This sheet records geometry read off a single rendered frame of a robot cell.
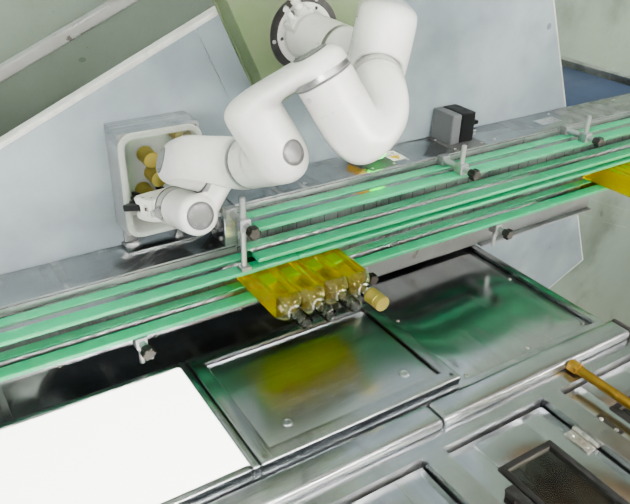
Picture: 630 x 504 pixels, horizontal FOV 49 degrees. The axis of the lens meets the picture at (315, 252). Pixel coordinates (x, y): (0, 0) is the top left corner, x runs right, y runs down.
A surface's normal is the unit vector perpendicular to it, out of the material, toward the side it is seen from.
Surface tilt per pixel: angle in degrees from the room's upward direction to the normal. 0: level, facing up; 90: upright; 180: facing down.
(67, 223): 0
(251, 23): 4
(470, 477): 90
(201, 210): 18
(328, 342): 90
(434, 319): 90
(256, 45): 4
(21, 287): 90
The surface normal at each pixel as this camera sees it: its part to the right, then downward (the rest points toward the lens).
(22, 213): 0.54, 0.43
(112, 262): 0.02, -0.87
